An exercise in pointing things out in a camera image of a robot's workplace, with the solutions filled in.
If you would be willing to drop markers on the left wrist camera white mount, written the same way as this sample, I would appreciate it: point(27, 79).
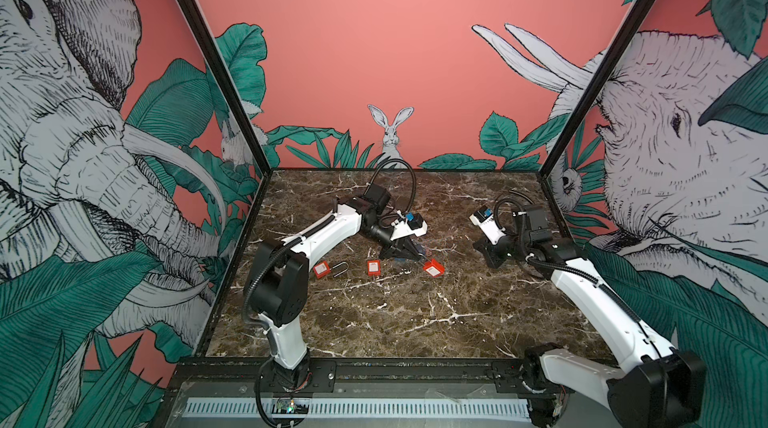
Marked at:
point(413, 224)

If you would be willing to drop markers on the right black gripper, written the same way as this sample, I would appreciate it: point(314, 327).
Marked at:
point(489, 251)

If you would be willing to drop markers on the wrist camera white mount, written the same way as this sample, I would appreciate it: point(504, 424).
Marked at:
point(484, 219)
point(413, 224)

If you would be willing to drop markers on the black frame post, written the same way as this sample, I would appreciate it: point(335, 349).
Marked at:
point(213, 58)
point(623, 37)

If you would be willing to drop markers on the red padlock open shackle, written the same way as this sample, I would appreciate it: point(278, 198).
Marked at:
point(323, 269)

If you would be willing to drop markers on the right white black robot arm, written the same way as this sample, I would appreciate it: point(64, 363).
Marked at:
point(653, 383)

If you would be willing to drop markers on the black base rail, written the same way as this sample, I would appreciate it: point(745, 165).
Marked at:
point(323, 375)

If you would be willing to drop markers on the white slotted cable duct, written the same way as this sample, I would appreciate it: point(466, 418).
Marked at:
point(337, 408)

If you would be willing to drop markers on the red padlock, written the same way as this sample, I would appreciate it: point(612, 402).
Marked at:
point(434, 268)
point(373, 268)

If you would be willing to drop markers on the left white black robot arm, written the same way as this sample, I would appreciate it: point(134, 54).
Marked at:
point(276, 290)

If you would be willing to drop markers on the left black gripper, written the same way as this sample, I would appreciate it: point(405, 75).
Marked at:
point(397, 246)

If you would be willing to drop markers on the right black frame post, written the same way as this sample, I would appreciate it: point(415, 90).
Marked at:
point(623, 37)

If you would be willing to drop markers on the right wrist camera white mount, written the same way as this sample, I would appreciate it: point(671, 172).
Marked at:
point(484, 219)

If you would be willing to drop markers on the left black frame post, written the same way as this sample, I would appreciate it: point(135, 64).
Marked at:
point(213, 58)

